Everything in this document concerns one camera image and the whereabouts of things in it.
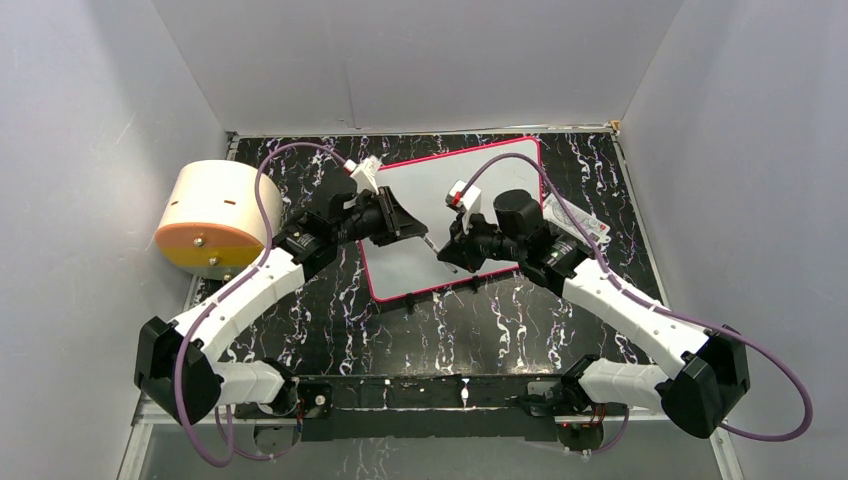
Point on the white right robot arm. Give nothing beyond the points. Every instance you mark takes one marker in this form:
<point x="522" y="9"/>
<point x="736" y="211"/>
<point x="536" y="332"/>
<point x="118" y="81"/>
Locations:
<point x="697" y="375"/>

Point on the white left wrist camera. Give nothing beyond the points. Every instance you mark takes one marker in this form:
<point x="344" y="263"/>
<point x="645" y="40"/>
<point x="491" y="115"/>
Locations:
<point x="364" y="173"/>

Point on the beige cylindrical drum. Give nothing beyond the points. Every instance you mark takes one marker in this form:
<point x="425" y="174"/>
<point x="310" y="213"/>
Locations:
<point x="211" y="226"/>

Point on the white printed plastic package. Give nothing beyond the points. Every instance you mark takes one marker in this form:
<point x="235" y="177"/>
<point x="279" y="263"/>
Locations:
<point x="580" y="222"/>

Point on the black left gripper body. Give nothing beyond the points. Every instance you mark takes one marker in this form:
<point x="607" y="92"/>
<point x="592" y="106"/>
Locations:
<point x="363" y="223"/>

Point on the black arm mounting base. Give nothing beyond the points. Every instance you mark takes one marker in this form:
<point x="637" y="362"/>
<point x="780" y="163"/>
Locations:
<point x="430" y="407"/>

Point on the pink framed whiteboard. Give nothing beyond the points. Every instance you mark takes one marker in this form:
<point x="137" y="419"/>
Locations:
<point x="421" y="187"/>

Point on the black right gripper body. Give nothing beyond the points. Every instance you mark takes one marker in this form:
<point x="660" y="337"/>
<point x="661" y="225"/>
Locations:
<point x="488" y="238"/>

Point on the green white marker pen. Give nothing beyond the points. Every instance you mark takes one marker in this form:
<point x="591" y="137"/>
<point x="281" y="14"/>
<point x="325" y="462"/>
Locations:
<point x="432" y="246"/>

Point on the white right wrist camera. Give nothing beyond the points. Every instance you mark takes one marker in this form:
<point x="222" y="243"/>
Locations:
<point x="465" y="200"/>

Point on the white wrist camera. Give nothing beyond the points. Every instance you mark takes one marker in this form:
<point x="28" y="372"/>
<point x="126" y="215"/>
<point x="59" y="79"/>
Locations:
<point x="465" y="200"/>
<point x="364" y="173"/>

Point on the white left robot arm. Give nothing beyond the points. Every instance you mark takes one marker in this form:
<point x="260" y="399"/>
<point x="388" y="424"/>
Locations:
<point x="178" y="362"/>

